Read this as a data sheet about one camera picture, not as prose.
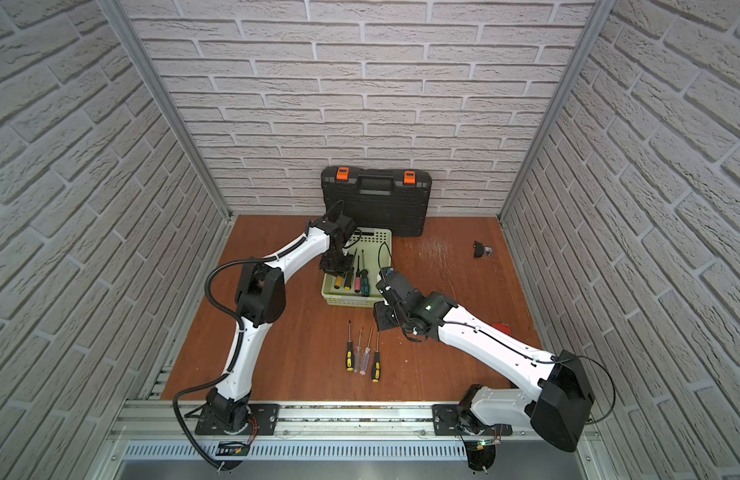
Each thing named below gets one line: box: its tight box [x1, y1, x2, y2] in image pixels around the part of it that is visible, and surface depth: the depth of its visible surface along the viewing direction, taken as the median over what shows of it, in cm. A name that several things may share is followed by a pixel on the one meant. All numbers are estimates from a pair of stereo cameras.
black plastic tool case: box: [321, 166, 433, 237], surface depth 97 cm
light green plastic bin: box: [321, 228, 392, 308], surface depth 99 cm
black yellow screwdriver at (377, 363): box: [372, 330, 381, 383], surface depth 83 cm
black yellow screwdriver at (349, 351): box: [346, 320, 354, 372], surface depth 84 cm
